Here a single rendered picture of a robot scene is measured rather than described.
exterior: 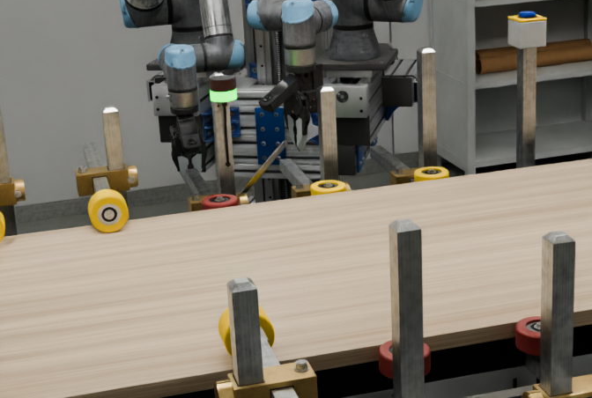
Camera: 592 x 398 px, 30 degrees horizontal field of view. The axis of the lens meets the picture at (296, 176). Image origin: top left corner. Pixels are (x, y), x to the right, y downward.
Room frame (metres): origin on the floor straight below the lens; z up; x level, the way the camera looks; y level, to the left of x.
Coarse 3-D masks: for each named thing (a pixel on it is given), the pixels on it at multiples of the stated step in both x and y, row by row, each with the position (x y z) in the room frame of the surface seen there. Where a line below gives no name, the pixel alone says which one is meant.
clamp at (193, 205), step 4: (200, 196) 2.46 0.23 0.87; (204, 196) 2.45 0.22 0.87; (236, 196) 2.44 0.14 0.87; (240, 196) 2.45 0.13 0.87; (244, 196) 2.45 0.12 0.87; (188, 200) 2.45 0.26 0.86; (200, 200) 2.43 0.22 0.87; (240, 200) 2.44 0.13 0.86; (244, 200) 2.44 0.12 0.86; (192, 204) 2.41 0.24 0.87; (196, 204) 2.41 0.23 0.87; (200, 204) 2.41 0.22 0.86; (240, 204) 2.44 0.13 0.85; (244, 204) 2.43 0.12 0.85; (192, 208) 2.41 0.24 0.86; (196, 208) 2.41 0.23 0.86; (200, 208) 2.41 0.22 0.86
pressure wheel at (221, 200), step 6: (204, 198) 2.33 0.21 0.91; (210, 198) 2.33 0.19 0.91; (216, 198) 2.33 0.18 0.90; (222, 198) 2.32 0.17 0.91; (228, 198) 2.33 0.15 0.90; (234, 198) 2.32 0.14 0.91; (204, 204) 2.30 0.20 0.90; (210, 204) 2.29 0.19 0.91; (216, 204) 2.28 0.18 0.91; (222, 204) 2.28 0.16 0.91; (228, 204) 2.29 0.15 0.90; (234, 204) 2.30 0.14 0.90
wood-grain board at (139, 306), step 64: (384, 192) 2.32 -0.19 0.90; (448, 192) 2.30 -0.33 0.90; (512, 192) 2.28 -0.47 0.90; (576, 192) 2.25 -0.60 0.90; (0, 256) 2.05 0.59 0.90; (64, 256) 2.04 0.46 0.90; (128, 256) 2.02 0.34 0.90; (192, 256) 2.00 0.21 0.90; (256, 256) 1.98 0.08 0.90; (320, 256) 1.96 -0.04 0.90; (384, 256) 1.94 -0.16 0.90; (448, 256) 1.93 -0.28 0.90; (512, 256) 1.91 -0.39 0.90; (576, 256) 1.89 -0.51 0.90; (0, 320) 1.75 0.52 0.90; (64, 320) 1.73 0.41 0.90; (128, 320) 1.72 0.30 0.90; (192, 320) 1.71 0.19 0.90; (320, 320) 1.68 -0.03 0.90; (384, 320) 1.66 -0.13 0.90; (448, 320) 1.65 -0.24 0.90; (512, 320) 1.64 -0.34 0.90; (576, 320) 1.66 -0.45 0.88; (0, 384) 1.51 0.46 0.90; (64, 384) 1.50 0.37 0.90; (128, 384) 1.49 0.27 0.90; (192, 384) 1.50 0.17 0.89
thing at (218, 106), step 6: (216, 78) 2.40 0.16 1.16; (222, 78) 2.40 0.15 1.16; (228, 78) 2.39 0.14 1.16; (228, 90) 2.38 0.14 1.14; (216, 102) 2.43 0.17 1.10; (222, 102) 2.39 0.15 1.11; (228, 102) 2.44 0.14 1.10; (216, 108) 2.43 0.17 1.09; (222, 108) 2.44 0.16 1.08; (228, 108) 2.44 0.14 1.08; (228, 156) 2.43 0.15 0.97; (228, 162) 2.43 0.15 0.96
